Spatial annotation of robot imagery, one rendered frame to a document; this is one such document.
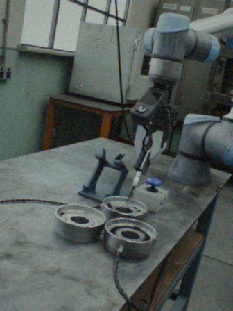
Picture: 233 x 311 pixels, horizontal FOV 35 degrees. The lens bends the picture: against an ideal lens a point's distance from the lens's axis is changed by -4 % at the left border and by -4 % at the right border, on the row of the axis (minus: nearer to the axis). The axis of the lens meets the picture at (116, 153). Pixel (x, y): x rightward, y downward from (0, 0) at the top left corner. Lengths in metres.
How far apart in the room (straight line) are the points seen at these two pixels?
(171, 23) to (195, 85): 3.71
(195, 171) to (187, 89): 3.41
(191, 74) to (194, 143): 3.40
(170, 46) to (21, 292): 0.61
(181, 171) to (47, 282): 0.74
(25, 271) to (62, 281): 0.06
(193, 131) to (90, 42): 2.09
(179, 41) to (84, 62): 2.36
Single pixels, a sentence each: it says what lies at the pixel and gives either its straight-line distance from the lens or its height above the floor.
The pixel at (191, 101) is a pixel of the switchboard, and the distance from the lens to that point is 4.59.
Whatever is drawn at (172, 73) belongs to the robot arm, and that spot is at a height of 1.15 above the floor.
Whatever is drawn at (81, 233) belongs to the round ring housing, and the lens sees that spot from 0.73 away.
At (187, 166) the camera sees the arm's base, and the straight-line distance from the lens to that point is 1.24.
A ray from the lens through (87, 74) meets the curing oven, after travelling 3.18.
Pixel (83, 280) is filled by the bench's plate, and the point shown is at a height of 0.80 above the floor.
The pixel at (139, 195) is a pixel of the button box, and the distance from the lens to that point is 0.95.
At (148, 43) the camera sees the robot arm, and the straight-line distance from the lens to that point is 1.07.
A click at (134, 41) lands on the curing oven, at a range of 3.01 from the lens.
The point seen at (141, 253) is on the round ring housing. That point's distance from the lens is 0.71.
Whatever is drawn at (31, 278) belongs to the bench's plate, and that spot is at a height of 0.80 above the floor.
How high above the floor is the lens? 1.15
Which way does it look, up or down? 14 degrees down
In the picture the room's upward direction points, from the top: 10 degrees clockwise
